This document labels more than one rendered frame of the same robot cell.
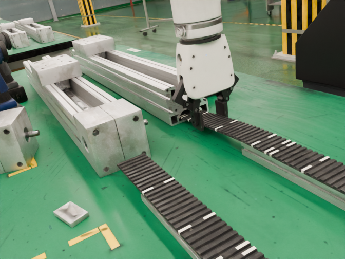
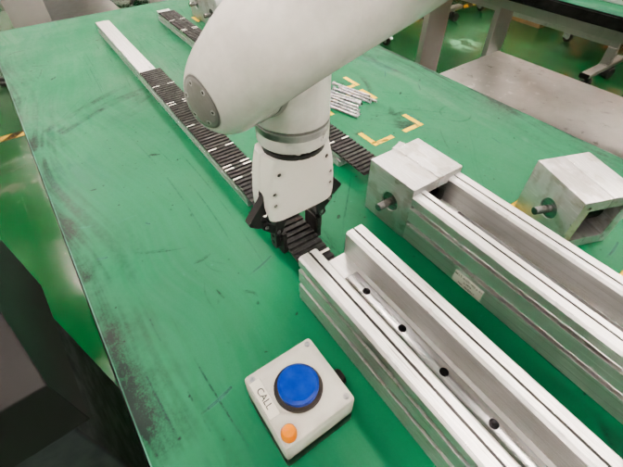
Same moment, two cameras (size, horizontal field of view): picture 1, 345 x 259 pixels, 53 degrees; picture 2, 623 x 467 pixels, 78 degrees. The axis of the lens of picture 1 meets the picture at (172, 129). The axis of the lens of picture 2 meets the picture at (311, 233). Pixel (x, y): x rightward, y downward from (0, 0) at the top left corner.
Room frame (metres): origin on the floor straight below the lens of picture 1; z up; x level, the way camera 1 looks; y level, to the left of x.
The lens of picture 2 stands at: (1.00, -0.12, 1.21)
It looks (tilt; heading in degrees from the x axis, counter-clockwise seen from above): 47 degrees down; 170
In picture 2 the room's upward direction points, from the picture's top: straight up
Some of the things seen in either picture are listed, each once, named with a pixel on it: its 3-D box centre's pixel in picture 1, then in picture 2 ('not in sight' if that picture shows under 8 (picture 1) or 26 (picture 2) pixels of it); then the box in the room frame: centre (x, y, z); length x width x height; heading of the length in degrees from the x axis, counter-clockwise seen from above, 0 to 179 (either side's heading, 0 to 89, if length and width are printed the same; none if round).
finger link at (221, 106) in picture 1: (225, 102); (272, 234); (0.64, -0.11, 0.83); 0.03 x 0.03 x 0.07; 25
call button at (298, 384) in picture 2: not in sight; (298, 385); (0.86, -0.11, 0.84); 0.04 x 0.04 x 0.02
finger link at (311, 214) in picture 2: (191, 115); (319, 211); (0.60, -0.04, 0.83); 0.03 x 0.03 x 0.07; 25
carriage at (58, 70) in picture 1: (56, 73); not in sight; (0.98, 0.30, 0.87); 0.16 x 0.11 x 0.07; 25
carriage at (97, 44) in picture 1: (94, 48); not in sight; (1.28, 0.23, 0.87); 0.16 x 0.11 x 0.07; 25
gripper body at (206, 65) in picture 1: (203, 62); (294, 170); (0.62, -0.08, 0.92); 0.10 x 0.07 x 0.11; 115
